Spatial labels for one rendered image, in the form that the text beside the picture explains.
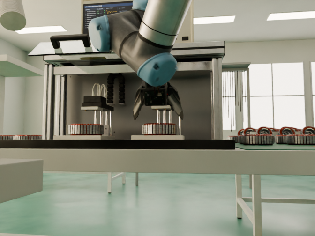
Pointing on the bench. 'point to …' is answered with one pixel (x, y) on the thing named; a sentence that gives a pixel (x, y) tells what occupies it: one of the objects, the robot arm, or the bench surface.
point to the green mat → (275, 147)
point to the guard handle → (70, 39)
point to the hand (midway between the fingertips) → (158, 118)
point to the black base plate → (120, 144)
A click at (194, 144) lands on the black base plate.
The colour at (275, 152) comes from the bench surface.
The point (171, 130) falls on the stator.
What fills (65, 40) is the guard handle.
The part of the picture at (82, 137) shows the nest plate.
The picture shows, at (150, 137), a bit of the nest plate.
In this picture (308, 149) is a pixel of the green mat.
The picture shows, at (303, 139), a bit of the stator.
